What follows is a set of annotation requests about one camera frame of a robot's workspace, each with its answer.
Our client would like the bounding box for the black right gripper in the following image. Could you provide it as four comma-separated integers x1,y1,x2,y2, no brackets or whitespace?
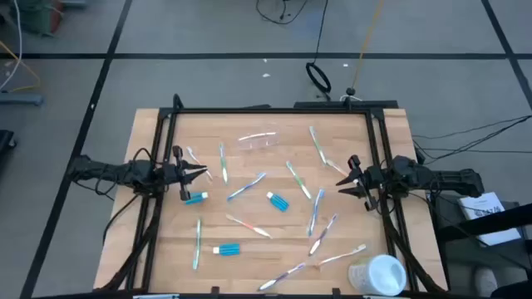
335,154,387,212

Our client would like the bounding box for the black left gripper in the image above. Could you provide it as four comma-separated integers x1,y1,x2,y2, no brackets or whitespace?
159,145,209,203

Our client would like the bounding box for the small blue mouthwash bottle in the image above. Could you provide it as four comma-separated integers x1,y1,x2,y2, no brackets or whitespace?
184,191,210,206
212,243,242,257
265,190,291,213

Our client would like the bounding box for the green blue toothbrush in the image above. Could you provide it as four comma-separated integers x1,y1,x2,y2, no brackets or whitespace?
191,217,203,272

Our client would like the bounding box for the orange white toothbrush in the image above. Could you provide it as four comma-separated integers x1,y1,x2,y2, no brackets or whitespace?
316,243,368,268

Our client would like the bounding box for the clear plastic holder box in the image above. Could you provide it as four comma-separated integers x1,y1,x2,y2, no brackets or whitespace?
237,131,280,151

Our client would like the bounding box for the white lidded wipes canister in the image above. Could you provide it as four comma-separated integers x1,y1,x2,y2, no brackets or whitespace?
347,253,408,297

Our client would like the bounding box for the black side cart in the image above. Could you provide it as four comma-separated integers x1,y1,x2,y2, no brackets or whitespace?
426,191,532,299

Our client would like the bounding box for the white printed booklet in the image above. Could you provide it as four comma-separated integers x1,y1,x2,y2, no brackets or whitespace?
456,191,523,248

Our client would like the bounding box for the blue grey floor base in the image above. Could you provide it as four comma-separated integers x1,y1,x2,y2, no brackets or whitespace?
0,91,45,107

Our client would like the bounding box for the black floor object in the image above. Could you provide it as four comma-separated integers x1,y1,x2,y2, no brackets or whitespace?
0,129,17,169

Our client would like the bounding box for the green bin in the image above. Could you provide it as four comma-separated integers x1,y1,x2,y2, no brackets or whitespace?
10,0,66,37

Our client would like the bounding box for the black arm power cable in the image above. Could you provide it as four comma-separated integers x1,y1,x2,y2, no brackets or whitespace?
101,193,141,247

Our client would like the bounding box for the black coiled cable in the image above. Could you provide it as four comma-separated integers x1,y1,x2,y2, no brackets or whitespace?
305,0,333,100

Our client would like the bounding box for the thin black cable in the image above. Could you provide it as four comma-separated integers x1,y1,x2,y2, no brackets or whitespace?
415,147,532,154
423,118,532,165
411,115,532,140

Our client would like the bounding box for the long yellow cable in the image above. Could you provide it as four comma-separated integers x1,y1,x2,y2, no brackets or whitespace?
351,0,386,91

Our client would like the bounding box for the black looped floor cable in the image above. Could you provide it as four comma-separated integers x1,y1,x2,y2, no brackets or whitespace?
254,0,309,26

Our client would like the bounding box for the yellow floor cable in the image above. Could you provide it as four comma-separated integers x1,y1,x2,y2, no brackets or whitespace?
0,40,42,93

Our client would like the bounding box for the white floor cable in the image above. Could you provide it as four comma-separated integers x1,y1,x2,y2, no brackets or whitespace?
0,0,22,91

